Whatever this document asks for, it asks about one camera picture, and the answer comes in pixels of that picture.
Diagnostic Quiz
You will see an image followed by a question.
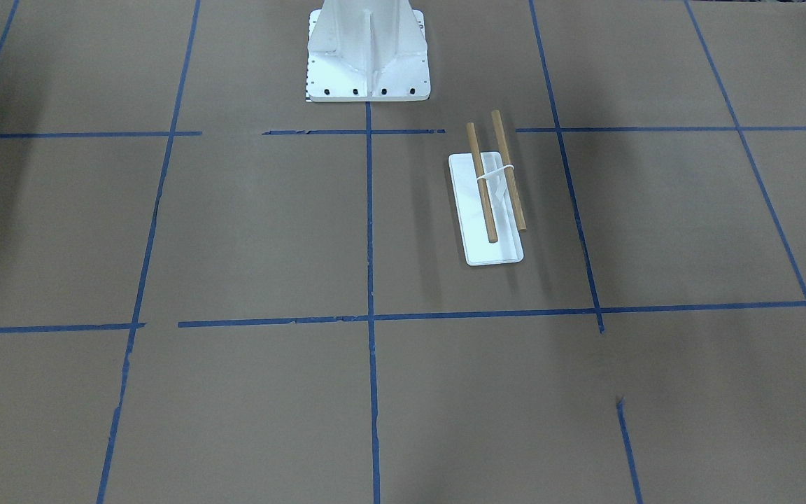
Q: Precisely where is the white towel rack base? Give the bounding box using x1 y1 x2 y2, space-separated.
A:
448 152 524 267

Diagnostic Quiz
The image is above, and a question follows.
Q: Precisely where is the wooden rack dowel far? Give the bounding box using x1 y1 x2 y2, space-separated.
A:
490 109 527 232

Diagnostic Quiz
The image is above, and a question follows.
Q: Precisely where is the white camera mast pedestal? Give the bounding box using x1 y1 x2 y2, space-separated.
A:
305 1 432 103

